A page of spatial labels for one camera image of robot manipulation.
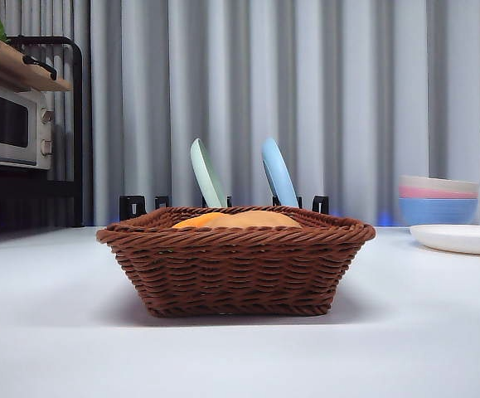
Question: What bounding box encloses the tan potato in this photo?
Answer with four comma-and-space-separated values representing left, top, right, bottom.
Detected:
206, 210, 303, 228

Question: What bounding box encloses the orange corn cob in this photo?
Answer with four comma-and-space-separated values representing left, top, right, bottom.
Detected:
172, 213, 232, 229

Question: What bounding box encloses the brown wicker basket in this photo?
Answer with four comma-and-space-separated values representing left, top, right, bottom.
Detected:
96, 206, 377, 318

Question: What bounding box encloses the pale green plate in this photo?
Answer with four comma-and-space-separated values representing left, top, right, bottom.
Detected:
189, 138, 228, 208

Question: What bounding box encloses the pale blue plate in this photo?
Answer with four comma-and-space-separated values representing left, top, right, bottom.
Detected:
261, 137, 301, 208

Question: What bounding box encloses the black plate rack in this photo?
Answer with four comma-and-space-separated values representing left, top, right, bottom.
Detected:
119, 193, 330, 221

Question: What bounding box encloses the grey pleated curtain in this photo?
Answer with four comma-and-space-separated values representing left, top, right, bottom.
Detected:
0, 0, 480, 227

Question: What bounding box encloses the pink bowl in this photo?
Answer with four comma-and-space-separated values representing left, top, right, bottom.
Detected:
399, 185, 480, 200

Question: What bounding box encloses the blue bowl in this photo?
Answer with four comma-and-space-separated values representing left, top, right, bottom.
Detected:
399, 197, 480, 227

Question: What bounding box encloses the cream bowl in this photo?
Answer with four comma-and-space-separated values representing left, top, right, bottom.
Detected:
399, 174, 480, 194

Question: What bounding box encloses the white flat plate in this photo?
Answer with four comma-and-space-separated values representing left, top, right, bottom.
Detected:
409, 224, 480, 256

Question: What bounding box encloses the black metal shelf frame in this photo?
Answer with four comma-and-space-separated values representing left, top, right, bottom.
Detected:
0, 35, 85, 241

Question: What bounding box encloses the wooden board with black handle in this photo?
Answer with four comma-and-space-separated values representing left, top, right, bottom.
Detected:
0, 35, 74, 92

